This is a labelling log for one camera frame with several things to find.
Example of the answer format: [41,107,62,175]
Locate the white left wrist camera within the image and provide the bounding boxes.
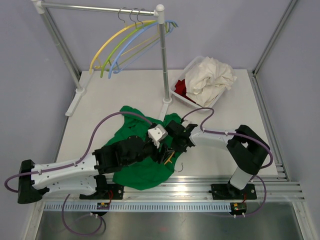
[147,124,168,149]

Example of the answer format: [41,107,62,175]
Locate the white slotted cable duct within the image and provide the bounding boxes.
[44,201,231,213]

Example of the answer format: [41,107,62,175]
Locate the orange hanger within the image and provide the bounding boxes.
[163,151,184,173]

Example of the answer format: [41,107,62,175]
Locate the aluminium corner post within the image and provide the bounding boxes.
[252,0,300,77]

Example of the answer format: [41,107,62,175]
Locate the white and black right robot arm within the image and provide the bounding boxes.
[165,121,273,201]

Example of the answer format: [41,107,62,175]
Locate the yellow hanger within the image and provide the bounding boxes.
[89,7,161,75]

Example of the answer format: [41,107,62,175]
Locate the beige t shirt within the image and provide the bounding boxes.
[185,56,237,107]

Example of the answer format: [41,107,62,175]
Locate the white plastic basket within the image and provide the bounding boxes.
[169,56,226,113]

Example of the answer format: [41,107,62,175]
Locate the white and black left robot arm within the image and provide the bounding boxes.
[17,135,176,204]

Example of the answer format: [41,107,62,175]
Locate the green t shirt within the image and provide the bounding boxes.
[106,114,181,191]

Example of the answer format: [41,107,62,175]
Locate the silver clothes rack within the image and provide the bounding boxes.
[32,0,172,118]

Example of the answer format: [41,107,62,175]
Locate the aluminium frame rail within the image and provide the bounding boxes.
[42,176,305,202]

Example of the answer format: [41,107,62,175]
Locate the light blue plastic hanger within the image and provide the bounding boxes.
[108,8,180,80]

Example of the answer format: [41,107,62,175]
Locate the red t shirt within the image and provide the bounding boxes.
[174,79,195,104]

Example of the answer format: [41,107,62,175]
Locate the lime green hanger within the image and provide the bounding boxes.
[89,11,178,78]

